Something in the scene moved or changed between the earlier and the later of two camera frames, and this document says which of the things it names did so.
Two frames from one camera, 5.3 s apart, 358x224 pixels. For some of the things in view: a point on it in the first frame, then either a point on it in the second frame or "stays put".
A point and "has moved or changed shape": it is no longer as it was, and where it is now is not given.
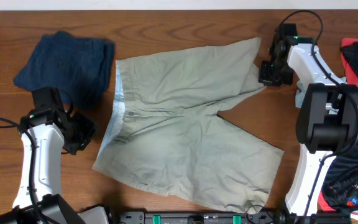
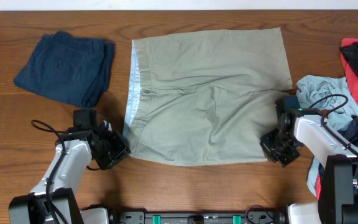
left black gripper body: (81, 128) -> (110, 148)
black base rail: (229, 218) stays put
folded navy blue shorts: (82, 66) stays put
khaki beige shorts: (166, 131) has moved or changed shape
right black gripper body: (275, 73) -> (279, 147)
